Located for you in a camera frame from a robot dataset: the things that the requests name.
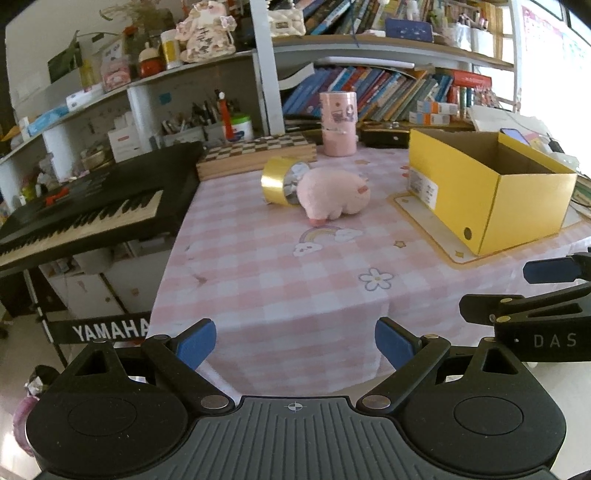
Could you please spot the red white glue bottle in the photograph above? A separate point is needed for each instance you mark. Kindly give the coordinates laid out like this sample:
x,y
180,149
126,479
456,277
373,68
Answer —
x,y
225,115

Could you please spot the blue tissue pack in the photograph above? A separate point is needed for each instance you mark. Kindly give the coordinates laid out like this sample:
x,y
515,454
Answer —
x,y
48,120

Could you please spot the leaning shelf books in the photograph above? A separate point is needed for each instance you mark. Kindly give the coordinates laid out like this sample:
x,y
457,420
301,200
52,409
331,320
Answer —
x,y
341,14

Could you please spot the pink gift box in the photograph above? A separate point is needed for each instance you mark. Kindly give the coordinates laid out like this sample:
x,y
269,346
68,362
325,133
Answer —
x,y
115,74

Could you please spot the row of colourful books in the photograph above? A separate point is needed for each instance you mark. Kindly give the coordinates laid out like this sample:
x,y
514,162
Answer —
x,y
369,92

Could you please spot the black keyboard stand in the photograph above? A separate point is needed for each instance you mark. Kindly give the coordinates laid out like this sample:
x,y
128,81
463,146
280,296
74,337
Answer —
x,y
106,330

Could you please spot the pink plush pig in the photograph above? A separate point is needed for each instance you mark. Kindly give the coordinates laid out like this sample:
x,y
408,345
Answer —
x,y
328,194

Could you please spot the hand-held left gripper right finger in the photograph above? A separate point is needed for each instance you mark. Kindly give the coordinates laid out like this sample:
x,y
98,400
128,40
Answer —
x,y
395,344

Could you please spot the white storage containers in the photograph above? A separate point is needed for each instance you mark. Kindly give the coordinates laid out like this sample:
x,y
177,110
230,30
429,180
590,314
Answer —
x,y
471,39

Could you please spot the pink floral plaque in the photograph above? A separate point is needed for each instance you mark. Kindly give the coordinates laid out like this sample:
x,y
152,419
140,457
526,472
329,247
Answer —
x,y
205,34

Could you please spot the white box red label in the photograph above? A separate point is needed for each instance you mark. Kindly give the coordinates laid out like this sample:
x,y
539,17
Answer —
x,y
124,144

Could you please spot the orange white small box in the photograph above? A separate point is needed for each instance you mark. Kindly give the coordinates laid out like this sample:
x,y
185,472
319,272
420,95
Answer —
x,y
438,107
429,118

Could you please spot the yellow white can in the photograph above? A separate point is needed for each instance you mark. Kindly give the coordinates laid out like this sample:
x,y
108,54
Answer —
x,y
171,50

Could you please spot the pen holder with pens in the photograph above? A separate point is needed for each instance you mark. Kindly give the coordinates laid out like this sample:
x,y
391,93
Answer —
x,y
194,129

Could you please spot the long red box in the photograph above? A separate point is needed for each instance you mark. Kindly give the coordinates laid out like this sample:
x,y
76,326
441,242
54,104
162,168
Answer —
x,y
471,79

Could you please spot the pink plastic bag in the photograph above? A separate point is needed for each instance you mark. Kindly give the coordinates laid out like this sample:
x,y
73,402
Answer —
x,y
27,410

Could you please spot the yellow tape roll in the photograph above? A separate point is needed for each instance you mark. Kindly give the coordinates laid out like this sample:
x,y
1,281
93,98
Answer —
x,y
272,182

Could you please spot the yellow cardboard box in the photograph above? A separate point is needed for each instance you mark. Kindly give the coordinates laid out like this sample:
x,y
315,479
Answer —
x,y
521,207

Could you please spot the dried flower bouquet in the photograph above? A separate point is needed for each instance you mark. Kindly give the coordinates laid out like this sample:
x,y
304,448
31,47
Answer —
x,y
134,11

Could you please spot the white paper sheets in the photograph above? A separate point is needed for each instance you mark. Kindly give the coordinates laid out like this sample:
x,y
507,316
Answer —
x,y
498,120

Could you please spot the wooden chessboard box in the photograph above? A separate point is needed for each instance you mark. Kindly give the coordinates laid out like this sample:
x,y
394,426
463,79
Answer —
x,y
254,154

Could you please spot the white cabinet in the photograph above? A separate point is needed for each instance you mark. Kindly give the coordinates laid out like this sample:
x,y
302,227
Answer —
x,y
101,286

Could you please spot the black picture frame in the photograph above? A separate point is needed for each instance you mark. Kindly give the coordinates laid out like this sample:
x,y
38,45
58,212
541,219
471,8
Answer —
x,y
64,57

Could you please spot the white quilted handbag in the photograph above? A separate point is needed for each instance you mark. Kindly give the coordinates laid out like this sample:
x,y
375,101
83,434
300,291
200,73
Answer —
x,y
286,23

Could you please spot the black electronic keyboard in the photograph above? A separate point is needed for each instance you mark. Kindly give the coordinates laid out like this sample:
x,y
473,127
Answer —
x,y
115,194

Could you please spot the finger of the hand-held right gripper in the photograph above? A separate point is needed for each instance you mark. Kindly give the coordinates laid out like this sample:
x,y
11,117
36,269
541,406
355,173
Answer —
x,y
549,271
480,307

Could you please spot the white bookshelf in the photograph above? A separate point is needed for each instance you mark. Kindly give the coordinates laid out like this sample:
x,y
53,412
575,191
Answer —
x,y
265,69

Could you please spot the black smartphone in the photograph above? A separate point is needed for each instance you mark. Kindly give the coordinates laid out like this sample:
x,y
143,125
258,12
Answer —
x,y
515,136

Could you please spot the green lidded white jar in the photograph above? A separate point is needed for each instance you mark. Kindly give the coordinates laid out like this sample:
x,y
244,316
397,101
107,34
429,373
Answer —
x,y
241,129

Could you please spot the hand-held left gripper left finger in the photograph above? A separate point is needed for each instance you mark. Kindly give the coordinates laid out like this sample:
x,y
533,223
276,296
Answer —
x,y
196,344

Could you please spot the pink cartoon cylinder tin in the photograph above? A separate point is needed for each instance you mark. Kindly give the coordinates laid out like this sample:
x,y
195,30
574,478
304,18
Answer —
x,y
339,134

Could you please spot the alphabet wall poster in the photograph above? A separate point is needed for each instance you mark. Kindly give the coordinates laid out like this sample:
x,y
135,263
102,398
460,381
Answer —
x,y
549,41

